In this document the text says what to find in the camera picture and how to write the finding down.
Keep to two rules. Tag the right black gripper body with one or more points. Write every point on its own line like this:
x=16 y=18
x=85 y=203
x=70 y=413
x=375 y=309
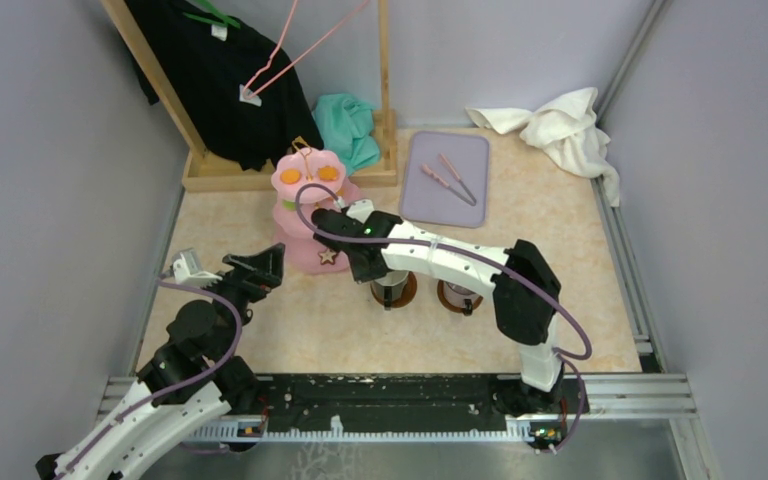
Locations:
x=362 y=274

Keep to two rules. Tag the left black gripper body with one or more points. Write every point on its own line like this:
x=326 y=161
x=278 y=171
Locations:
x=239 y=292

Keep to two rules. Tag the black cream-lined mug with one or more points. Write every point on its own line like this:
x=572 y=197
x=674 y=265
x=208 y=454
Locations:
x=389 y=288

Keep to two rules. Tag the brown star cookie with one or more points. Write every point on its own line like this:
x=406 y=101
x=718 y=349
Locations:
x=328 y=257

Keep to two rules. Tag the brown saucer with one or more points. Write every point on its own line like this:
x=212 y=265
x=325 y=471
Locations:
x=400 y=298
x=460 y=305

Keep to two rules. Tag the lavender serving tray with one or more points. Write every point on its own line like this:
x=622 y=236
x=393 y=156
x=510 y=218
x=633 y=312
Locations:
x=446 y=179

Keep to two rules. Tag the orange macaron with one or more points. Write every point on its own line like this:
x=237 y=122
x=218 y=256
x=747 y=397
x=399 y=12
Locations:
x=328 y=173
x=290 y=176

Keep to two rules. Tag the pink three-tier cake stand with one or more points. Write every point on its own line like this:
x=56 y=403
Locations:
x=310 y=194

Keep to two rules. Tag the orange macaron top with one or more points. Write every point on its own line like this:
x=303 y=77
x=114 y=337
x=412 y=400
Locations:
x=328 y=173

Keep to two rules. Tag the purple mug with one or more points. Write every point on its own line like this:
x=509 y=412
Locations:
x=457 y=291

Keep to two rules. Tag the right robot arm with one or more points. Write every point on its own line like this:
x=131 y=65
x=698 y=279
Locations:
x=521 y=287

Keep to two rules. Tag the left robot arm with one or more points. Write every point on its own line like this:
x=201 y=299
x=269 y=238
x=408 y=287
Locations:
x=194 y=378

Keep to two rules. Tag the wooden clothes rack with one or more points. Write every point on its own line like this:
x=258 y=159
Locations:
x=206 y=171

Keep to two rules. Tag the teal cloth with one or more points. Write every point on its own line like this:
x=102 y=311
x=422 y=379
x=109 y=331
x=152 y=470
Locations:
x=346 y=126

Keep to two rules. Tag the black t-shirt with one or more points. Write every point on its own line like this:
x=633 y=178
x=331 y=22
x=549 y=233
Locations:
x=206 y=65

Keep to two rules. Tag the pink clothes hanger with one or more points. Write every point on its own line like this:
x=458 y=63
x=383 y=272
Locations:
x=249 y=90

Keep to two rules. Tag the white towel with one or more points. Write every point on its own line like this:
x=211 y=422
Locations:
x=565 y=129

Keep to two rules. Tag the green clothes hanger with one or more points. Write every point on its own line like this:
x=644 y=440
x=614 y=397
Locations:
x=213 y=16

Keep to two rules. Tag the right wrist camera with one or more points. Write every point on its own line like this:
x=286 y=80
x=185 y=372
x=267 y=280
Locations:
x=359 y=210

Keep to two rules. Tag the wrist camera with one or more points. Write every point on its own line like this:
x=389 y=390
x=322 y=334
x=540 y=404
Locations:
x=187 y=270
x=359 y=210

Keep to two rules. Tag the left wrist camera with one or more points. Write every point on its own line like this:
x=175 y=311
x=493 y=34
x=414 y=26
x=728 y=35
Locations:
x=187 y=270

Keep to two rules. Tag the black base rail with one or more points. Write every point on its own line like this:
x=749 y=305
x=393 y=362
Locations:
x=439 y=408

